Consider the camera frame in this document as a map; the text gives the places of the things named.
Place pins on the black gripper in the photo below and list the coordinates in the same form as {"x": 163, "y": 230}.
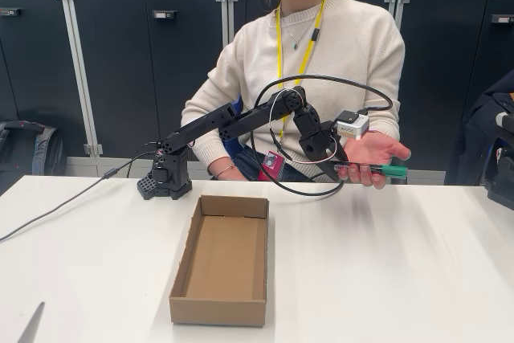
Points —
{"x": 318, "y": 143}

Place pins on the green capped marker pen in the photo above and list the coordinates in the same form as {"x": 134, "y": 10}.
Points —
{"x": 395, "y": 171}

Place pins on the person's right forearm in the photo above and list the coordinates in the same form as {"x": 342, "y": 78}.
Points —
{"x": 205, "y": 146}

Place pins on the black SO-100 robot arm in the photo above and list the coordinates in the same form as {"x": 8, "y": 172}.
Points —
{"x": 241, "y": 118}

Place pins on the person's left forearm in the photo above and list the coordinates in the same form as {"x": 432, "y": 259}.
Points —
{"x": 385, "y": 118}

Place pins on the person's left hand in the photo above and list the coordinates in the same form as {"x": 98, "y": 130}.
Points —
{"x": 377, "y": 152}

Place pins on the person's right hand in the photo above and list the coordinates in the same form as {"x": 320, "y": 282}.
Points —
{"x": 233, "y": 175}

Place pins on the red name badge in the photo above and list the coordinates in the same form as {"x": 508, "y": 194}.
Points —
{"x": 273, "y": 166}

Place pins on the blue jeans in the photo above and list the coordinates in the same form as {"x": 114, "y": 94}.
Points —
{"x": 249, "y": 164}

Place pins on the cream knit sweater torso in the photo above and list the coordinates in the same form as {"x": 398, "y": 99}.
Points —
{"x": 341, "y": 58}

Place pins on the dark navy jacket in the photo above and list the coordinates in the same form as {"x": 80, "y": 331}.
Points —
{"x": 478, "y": 130}

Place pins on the open brown cardboard box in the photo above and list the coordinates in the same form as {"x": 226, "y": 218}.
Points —
{"x": 225, "y": 254}

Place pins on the grey black backpack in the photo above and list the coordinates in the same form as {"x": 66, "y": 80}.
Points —
{"x": 32, "y": 158}

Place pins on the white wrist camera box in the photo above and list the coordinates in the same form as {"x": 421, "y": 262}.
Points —
{"x": 352, "y": 124}

